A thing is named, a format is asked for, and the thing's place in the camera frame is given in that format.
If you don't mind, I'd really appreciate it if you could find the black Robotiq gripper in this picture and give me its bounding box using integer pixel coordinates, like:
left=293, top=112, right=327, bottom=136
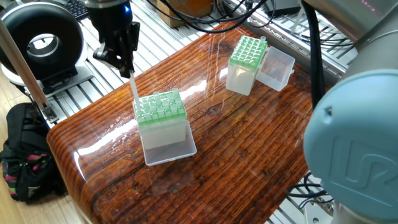
left=89, top=3, right=141, bottom=79

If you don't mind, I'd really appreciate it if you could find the clear pipette box green rack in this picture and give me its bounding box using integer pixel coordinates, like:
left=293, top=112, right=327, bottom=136
left=133, top=89, right=198, bottom=166
left=225, top=35, right=296, bottom=96

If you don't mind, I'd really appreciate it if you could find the black keyboard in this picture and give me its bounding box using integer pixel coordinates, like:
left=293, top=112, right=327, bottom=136
left=62, top=0, right=91, bottom=18

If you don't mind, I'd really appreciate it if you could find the cardboard box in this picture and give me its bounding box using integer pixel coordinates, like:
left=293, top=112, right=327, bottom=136
left=155, top=0, right=215, bottom=29

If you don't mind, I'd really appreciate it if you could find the brown wooden pole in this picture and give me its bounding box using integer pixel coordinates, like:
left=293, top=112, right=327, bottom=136
left=0, top=22, right=57, bottom=122

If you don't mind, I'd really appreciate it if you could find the black backpack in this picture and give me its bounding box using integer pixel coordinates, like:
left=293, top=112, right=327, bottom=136
left=0, top=103, right=66, bottom=203

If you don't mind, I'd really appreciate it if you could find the black round ring device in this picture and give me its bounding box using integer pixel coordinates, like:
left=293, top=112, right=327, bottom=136
left=0, top=3, right=88, bottom=94

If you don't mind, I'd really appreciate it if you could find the black gripper cable bundle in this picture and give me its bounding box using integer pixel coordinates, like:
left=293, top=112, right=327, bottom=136
left=149, top=0, right=327, bottom=110

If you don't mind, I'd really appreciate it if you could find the black loose cable with plug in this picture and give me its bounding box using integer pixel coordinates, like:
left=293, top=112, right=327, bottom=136
left=288, top=176, right=338, bottom=213

